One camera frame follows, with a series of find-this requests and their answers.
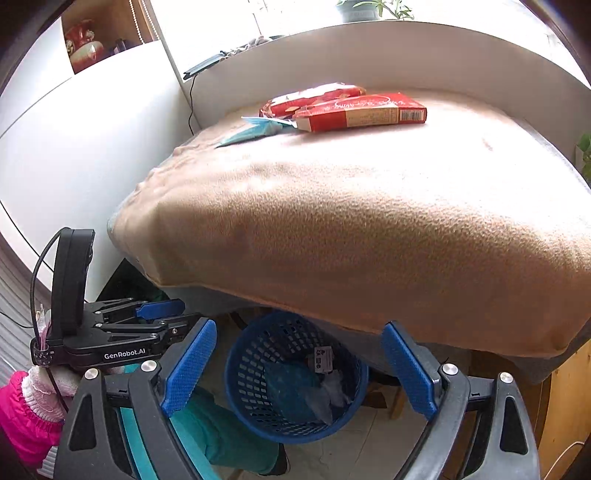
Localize blue plastic basket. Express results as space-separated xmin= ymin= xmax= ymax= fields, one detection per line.
xmin=224 ymin=310 xmax=370 ymax=446

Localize black floor cable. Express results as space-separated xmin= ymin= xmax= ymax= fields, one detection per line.
xmin=0 ymin=310 xmax=35 ymax=329

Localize beige fleece blanket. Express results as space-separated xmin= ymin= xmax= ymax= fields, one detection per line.
xmin=112 ymin=90 xmax=591 ymax=358

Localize person's left forearm pink sleeve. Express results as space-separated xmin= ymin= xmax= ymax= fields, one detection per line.
xmin=0 ymin=367 xmax=81 ymax=469

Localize white cable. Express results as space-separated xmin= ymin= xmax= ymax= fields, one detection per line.
xmin=542 ymin=440 xmax=591 ymax=480

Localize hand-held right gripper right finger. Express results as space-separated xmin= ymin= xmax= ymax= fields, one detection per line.
xmin=382 ymin=320 xmax=541 ymax=480

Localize white cabinet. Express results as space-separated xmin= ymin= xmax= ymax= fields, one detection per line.
xmin=0 ymin=18 xmax=201 ymax=259

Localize red snack packet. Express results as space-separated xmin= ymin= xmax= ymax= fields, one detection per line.
xmin=259 ymin=82 xmax=368 ymax=120

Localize wooden cabinet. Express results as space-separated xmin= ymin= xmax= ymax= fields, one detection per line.
xmin=538 ymin=342 xmax=591 ymax=480

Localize potted spider plant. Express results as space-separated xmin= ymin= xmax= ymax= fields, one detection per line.
xmin=335 ymin=0 xmax=416 ymax=24

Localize red cardboard box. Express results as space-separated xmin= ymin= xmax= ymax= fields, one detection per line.
xmin=293 ymin=91 xmax=428 ymax=134

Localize green houseplant leaves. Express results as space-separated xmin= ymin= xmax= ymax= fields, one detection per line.
xmin=575 ymin=131 xmax=591 ymax=183

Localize black power strip cable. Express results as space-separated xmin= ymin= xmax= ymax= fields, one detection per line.
xmin=187 ymin=76 xmax=199 ymax=137

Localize wooden shelf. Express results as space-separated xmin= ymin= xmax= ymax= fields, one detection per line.
xmin=60 ymin=0 xmax=162 ymax=77

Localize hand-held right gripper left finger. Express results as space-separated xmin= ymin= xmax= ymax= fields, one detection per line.
xmin=54 ymin=318 xmax=218 ymax=480

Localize black power strip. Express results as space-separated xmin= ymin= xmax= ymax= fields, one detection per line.
xmin=182 ymin=53 xmax=227 ymax=81

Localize person's teal pants leg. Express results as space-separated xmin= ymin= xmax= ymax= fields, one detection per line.
xmin=115 ymin=364 xmax=282 ymax=480

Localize light blue flat packet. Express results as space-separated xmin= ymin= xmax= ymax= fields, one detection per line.
xmin=215 ymin=115 xmax=301 ymax=148

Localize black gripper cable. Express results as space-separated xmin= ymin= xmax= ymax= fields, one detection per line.
xmin=30 ymin=228 xmax=70 ymax=411

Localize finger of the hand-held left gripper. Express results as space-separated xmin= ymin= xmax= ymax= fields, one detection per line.
xmin=93 ymin=298 xmax=186 ymax=321
xmin=96 ymin=313 xmax=205 ymax=346

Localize blue plastic bag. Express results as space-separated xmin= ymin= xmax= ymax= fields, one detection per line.
xmin=263 ymin=362 xmax=356 ymax=425

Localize red ceramic vase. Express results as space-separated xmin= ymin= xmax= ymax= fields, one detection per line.
xmin=64 ymin=18 xmax=112 ymax=75

